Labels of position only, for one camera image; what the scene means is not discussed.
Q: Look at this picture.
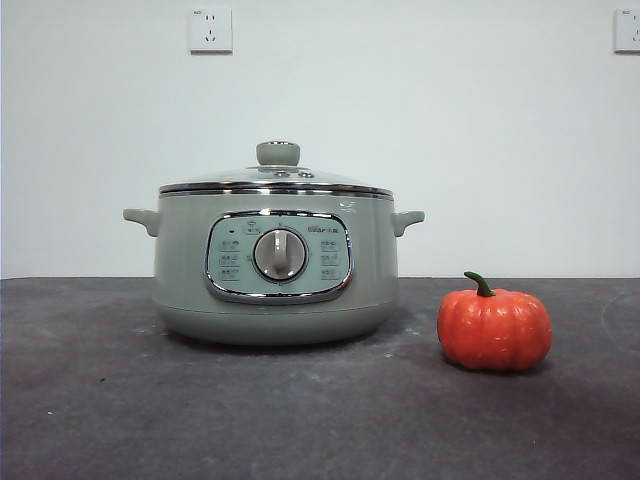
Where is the white wall socket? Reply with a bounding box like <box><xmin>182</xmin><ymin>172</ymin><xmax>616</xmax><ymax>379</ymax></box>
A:
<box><xmin>613</xmin><ymin>8</ymin><xmax>640</xmax><ymax>55</ymax></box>
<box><xmin>188</xmin><ymin>6</ymin><xmax>234</xmax><ymax>55</ymax></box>

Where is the glass lid with green knob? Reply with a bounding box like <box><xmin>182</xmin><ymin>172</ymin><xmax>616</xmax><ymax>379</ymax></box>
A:
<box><xmin>158</xmin><ymin>141</ymin><xmax>394</xmax><ymax>197</ymax></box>

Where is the pale green electric cooking pot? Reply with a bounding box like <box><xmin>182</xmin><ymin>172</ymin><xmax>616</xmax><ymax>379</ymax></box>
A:
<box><xmin>122</xmin><ymin>187</ymin><xmax>426</xmax><ymax>347</ymax></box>

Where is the small orange pumpkin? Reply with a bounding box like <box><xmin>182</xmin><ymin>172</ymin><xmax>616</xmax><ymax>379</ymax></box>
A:
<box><xmin>437</xmin><ymin>271</ymin><xmax>554</xmax><ymax>372</ymax></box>

